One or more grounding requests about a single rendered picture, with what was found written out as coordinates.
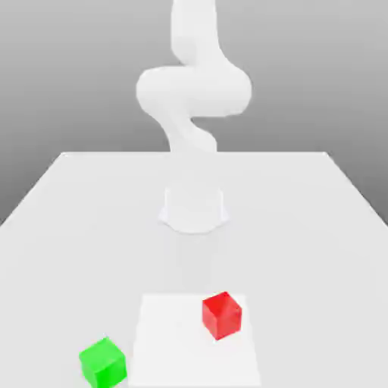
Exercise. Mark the small green cube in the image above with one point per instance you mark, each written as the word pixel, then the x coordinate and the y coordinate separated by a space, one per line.
pixel 103 363

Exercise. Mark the small red cube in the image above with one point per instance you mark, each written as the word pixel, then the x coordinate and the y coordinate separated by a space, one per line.
pixel 222 316

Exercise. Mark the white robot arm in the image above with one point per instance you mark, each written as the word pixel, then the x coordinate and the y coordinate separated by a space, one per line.
pixel 194 91

